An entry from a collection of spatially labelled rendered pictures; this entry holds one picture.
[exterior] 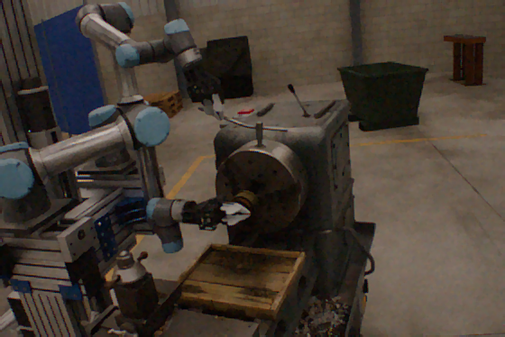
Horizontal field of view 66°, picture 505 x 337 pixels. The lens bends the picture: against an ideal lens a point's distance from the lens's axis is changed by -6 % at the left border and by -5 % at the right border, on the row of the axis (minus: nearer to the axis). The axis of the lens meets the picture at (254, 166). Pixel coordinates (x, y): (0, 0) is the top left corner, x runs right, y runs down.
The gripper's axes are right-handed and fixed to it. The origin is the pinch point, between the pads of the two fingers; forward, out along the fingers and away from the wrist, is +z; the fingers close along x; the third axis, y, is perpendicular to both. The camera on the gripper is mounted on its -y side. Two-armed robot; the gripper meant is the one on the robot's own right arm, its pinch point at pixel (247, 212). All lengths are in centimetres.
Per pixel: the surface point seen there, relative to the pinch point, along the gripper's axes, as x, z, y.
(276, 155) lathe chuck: 12.9, 4.9, -16.8
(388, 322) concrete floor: -109, 32, -86
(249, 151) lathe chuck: 14.7, -3.8, -15.0
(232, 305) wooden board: -18.7, 2.2, 21.4
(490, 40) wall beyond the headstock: -37, 195, -1115
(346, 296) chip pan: -54, 21, -35
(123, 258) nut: 9.3, -9.5, 44.1
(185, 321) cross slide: -11.2, -1.2, 38.3
